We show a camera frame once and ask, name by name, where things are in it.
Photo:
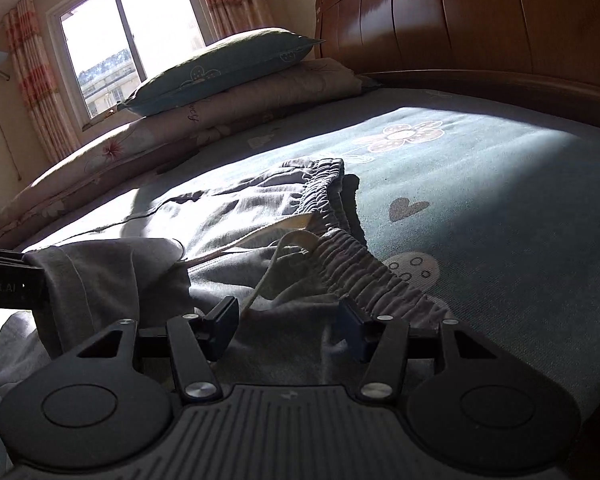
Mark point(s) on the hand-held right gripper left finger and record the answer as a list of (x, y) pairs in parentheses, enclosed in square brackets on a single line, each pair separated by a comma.
[(225, 322)]

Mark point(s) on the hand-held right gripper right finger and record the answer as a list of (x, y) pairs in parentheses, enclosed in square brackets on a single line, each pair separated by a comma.
[(352, 330)]

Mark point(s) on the teal printed bed sheet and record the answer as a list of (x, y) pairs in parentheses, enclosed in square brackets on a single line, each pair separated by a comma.
[(480, 200)]

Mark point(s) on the folded floral quilt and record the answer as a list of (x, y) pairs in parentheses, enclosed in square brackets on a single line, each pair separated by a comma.
[(190, 125)]

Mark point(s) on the teal pillow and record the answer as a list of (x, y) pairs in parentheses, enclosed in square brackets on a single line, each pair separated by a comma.
[(220, 72)]

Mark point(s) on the window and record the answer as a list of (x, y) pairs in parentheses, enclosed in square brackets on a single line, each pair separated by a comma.
[(125, 35)]

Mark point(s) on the wooden headboard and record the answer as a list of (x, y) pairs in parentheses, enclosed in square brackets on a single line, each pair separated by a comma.
[(455, 15)]

